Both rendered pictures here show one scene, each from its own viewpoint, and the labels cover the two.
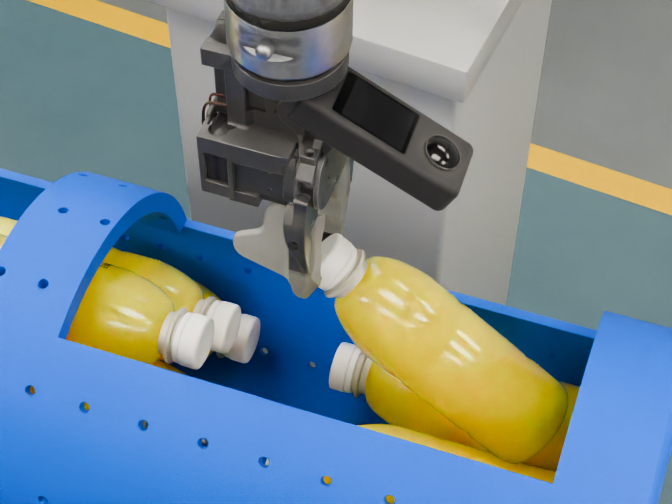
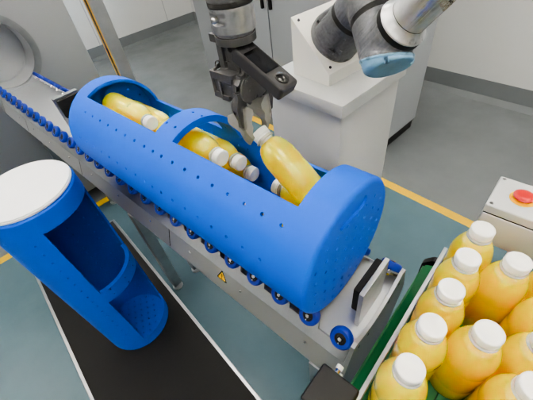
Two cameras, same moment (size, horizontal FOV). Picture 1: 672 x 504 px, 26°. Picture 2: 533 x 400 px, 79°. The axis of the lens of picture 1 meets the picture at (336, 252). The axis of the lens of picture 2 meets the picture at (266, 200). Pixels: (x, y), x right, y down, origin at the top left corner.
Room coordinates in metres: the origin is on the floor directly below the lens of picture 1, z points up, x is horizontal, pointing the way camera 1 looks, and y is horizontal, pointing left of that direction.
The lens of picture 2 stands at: (0.12, -0.26, 1.60)
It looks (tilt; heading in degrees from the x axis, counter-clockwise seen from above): 45 degrees down; 29
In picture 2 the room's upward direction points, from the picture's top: 9 degrees counter-clockwise
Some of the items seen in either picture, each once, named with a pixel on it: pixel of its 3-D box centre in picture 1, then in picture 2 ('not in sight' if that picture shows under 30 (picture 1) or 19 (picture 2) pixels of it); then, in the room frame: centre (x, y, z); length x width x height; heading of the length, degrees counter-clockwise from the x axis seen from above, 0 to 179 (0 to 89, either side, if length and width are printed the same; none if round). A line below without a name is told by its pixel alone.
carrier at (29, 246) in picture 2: not in sight; (96, 271); (0.47, 0.73, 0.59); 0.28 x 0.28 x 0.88
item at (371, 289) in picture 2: not in sight; (367, 290); (0.48, -0.26, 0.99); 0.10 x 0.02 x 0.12; 161
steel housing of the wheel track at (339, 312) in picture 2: not in sight; (132, 175); (0.82, 0.73, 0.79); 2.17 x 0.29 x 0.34; 71
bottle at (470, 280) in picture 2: not in sight; (450, 290); (0.52, -0.41, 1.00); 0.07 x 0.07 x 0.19
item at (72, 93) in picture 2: not in sight; (74, 111); (0.91, 0.99, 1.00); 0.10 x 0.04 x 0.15; 161
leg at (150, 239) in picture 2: not in sight; (159, 253); (0.75, 0.75, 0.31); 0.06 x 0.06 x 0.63; 71
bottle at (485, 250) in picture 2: not in sight; (463, 264); (0.59, -0.43, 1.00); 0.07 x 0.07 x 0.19
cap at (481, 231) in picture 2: not in sight; (481, 233); (0.59, -0.43, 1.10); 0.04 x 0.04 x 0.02
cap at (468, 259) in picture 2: not in sight; (466, 260); (0.52, -0.41, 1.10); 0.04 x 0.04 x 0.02
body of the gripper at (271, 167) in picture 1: (280, 112); (238, 66); (0.64, 0.03, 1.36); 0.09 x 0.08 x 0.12; 71
